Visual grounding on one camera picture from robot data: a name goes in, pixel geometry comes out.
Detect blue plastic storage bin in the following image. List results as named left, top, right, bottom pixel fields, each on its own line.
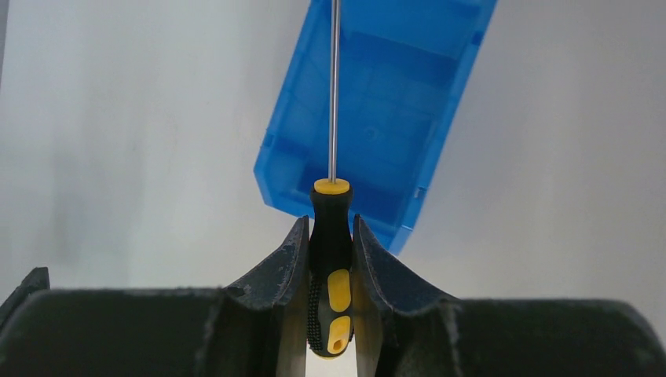
left=254, top=0, right=496, bottom=254

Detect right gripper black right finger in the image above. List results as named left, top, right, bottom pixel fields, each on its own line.
left=352, top=215, right=465, bottom=376

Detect black yellow handled screwdriver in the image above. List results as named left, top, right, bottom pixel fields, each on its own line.
left=307, top=1, right=353, bottom=359

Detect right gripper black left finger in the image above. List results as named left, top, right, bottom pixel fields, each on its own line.
left=194, top=217, right=309, bottom=376

